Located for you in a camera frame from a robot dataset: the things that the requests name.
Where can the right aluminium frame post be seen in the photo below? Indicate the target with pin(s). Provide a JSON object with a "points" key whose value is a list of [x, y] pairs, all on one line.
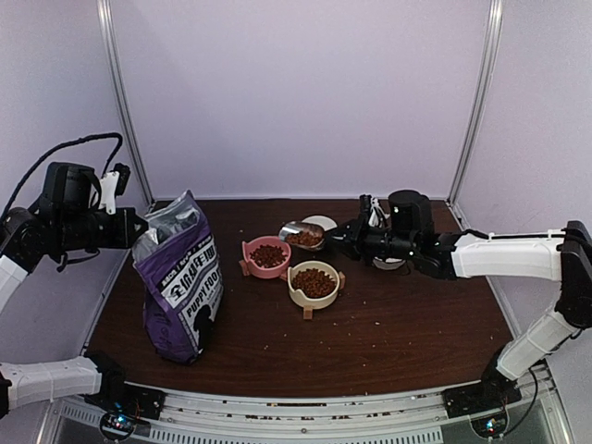
{"points": [[487, 66]]}

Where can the purple pet food bag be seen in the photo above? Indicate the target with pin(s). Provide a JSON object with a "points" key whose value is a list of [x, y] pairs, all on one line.
{"points": [[178, 263]]}

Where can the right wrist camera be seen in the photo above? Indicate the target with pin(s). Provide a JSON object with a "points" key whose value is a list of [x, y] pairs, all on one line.
{"points": [[371, 209]]}

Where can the dark blue ceramic bowl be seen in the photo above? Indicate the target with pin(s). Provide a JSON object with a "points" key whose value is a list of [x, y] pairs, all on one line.
{"points": [[318, 224]]}

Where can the cream cat-ear bowl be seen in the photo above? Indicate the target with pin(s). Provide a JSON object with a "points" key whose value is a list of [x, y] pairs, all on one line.
{"points": [[309, 306]]}

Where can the aluminium frame post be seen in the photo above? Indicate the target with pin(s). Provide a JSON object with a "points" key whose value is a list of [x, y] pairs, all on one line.
{"points": [[107, 27], [487, 66]]}

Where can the pink cat-ear bowl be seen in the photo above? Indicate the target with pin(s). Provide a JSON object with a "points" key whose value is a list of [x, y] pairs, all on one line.
{"points": [[266, 257]]}

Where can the metal food scoop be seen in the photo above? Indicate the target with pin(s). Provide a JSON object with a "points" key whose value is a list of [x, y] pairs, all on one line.
{"points": [[293, 234]]}

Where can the front aluminium rail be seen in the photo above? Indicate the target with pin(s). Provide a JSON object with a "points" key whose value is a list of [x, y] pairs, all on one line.
{"points": [[407, 417]]}

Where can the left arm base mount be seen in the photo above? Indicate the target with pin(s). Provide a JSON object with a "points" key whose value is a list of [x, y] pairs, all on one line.
{"points": [[127, 408]]}

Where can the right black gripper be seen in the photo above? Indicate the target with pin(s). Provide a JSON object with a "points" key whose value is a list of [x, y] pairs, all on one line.
{"points": [[356, 246]]}

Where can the left aluminium frame post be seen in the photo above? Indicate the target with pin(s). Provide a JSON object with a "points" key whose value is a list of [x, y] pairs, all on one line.
{"points": [[107, 27]]}

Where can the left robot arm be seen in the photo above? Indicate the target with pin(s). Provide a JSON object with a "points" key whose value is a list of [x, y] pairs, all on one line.
{"points": [[76, 211]]}

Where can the white scalloped bowl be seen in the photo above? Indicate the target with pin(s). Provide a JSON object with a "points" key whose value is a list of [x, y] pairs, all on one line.
{"points": [[389, 264]]}

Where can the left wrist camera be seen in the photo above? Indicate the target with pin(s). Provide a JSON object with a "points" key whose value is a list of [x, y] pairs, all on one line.
{"points": [[113, 184]]}

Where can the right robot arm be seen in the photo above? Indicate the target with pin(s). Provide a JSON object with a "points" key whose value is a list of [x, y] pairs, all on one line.
{"points": [[560, 255]]}

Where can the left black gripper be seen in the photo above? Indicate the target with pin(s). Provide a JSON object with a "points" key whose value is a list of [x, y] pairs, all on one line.
{"points": [[124, 238]]}

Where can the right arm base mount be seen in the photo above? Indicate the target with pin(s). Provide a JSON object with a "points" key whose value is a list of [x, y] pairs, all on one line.
{"points": [[485, 402]]}

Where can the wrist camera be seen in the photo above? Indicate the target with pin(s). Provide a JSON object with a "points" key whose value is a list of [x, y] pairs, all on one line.
{"points": [[371, 209], [113, 184]]}

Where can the brown kibble pet food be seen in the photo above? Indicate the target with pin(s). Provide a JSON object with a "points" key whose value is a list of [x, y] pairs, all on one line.
{"points": [[313, 282]]}

